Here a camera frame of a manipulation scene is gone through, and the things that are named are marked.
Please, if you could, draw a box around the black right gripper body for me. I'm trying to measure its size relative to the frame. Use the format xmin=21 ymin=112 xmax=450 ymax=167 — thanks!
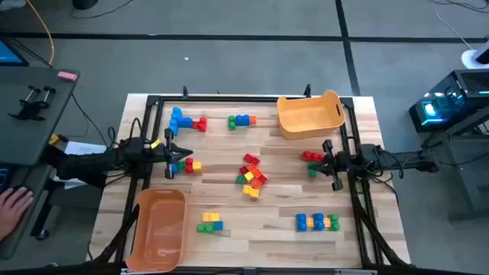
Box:
xmin=322 ymin=139 xmax=362 ymax=192

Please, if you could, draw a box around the black clamp tool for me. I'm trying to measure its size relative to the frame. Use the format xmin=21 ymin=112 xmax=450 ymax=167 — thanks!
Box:
xmin=7 ymin=85 xmax=58 ymax=122

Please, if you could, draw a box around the pink eraser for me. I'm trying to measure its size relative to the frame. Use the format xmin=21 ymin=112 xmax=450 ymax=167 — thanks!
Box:
xmin=57 ymin=70 xmax=79 ymax=83

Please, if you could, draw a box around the white paper sheet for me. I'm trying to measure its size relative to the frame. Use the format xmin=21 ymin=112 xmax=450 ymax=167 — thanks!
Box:
xmin=53 ymin=140 xmax=108 ymax=191

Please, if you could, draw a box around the orange plastic bin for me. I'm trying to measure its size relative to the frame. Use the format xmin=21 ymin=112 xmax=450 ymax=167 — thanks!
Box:
xmin=125 ymin=187 xmax=189 ymax=273

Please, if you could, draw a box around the black floor cable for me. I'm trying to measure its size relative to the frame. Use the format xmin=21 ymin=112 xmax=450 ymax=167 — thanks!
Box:
xmin=70 ymin=0 xmax=135 ymax=20

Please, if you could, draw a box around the dark grey side desk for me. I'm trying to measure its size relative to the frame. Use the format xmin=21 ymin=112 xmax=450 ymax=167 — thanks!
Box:
xmin=0 ymin=66 xmax=80 ymax=260

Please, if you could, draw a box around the black aluminium table frame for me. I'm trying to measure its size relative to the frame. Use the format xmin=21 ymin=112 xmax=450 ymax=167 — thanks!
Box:
xmin=91 ymin=84 xmax=412 ymax=275

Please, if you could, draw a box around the blue long large block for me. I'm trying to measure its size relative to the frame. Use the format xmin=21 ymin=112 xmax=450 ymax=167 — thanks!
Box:
xmin=169 ymin=106 xmax=183 ymax=138

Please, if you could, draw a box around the white tower fan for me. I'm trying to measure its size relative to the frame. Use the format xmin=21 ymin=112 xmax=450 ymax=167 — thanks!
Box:
xmin=460 ymin=36 xmax=489 ymax=70

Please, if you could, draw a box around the grey equipment stand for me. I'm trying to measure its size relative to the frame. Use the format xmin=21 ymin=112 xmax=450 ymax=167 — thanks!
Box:
xmin=419 ymin=106 xmax=489 ymax=222

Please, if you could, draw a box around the yellow plastic bin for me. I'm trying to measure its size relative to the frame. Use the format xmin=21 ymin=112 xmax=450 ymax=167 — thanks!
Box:
xmin=276 ymin=89 xmax=347 ymax=141

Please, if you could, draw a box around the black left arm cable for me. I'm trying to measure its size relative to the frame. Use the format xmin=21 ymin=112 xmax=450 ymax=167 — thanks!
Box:
xmin=106 ymin=116 xmax=154 ymax=154

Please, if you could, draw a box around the desk computer monitor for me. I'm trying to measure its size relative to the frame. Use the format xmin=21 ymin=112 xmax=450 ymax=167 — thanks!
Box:
xmin=0 ymin=36 xmax=30 ymax=68

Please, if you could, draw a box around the white floor cable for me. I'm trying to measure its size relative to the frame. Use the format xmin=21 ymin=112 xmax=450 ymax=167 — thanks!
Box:
xmin=429 ymin=0 xmax=489 ymax=50

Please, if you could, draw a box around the black round stand base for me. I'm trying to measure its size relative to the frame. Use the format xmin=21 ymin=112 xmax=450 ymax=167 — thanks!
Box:
xmin=71 ymin=0 xmax=99 ymax=11

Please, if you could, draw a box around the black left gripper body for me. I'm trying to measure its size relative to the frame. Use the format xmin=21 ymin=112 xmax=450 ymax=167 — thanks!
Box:
xmin=151 ymin=128 xmax=177 ymax=180

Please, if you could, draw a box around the computer tower with lights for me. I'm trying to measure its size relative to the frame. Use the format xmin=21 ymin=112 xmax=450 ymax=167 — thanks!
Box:
xmin=407 ymin=68 xmax=489 ymax=134

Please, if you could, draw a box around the red long large block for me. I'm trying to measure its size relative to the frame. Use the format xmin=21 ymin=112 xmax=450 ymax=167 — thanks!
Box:
xmin=302 ymin=150 xmax=325 ymax=163

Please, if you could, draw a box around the black desk cable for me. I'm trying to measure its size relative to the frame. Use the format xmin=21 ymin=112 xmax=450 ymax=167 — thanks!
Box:
xmin=70 ymin=92 xmax=115 ymax=150

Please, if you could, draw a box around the yellow black small device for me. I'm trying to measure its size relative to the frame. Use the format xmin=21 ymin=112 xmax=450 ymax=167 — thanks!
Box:
xmin=48 ymin=133 xmax=69 ymax=148

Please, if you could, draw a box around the yellow floor cable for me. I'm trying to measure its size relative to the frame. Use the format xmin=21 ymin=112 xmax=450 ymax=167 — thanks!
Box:
xmin=24 ymin=0 xmax=56 ymax=69

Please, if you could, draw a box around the person's hand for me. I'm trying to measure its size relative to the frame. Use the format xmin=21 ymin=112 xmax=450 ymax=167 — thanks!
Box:
xmin=0 ymin=186 xmax=35 ymax=242

